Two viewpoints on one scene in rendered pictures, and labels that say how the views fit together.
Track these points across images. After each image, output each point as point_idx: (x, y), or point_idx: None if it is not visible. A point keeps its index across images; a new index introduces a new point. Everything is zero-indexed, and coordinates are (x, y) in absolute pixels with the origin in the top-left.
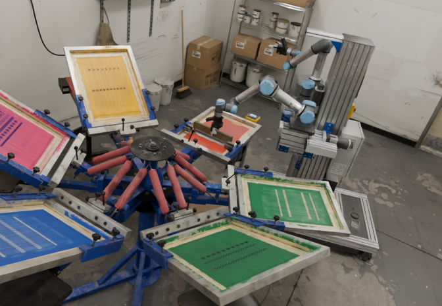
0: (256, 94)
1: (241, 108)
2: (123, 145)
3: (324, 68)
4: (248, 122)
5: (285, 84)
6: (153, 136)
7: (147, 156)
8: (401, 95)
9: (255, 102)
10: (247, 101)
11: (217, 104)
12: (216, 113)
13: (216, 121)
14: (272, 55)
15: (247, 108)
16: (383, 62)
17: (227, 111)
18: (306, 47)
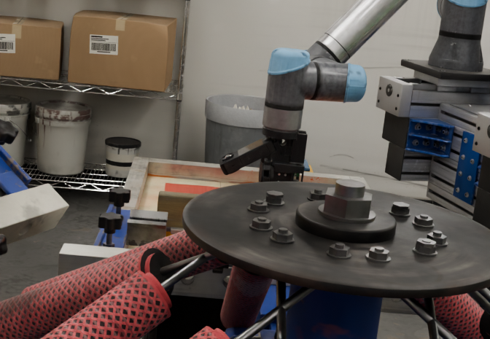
0: (76, 196)
1: (63, 239)
2: (5, 327)
3: (265, 71)
4: (310, 176)
5: (159, 145)
6: (251, 184)
7: (407, 269)
8: None
9: (93, 217)
10: (68, 219)
11: (284, 68)
12: (285, 114)
13: (281, 157)
14: (119, 53)
15: (82, 235)
16: (416, 20)
17: (333, 93)
18: (199, 22)
